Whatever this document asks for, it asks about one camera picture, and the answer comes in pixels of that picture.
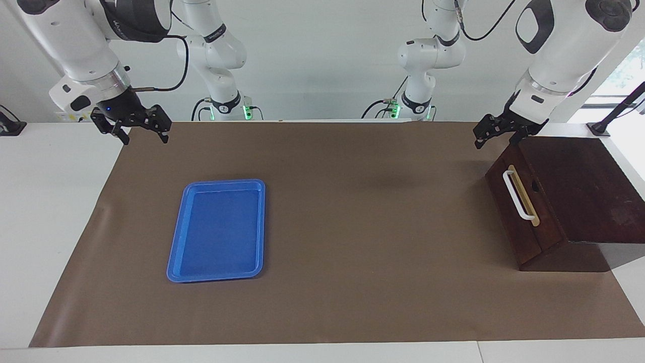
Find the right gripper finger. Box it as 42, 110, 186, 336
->
144, 104, 172, 144
91, 110, 130, 146

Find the brown table mat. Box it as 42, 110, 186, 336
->
29, 121, 645, 348

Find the black table clamp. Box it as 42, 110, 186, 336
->
0, 105, 27, 137

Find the wooden drawer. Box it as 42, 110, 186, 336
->
496, 144, 567, 253

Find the black camera stand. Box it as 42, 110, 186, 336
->
587, 81, 645, 138

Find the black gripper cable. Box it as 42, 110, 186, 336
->
132, 34, 189, 93
454, 0, 517, 42

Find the window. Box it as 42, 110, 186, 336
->
592, 39, 645, 109

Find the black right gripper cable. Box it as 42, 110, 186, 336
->
132, 34, 189, 93

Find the white drawer handle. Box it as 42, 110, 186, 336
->
502, 170, 536, 221

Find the black base cable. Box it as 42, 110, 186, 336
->
361, 76, 410, 120
190, 97, 215, 122

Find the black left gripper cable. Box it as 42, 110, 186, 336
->
454, 0, 517, 42

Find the dark wooden drawer cabinet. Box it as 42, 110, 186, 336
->
485, 135, 645, 273

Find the blue plastic tray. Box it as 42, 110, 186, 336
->
166, 179, 266, 283

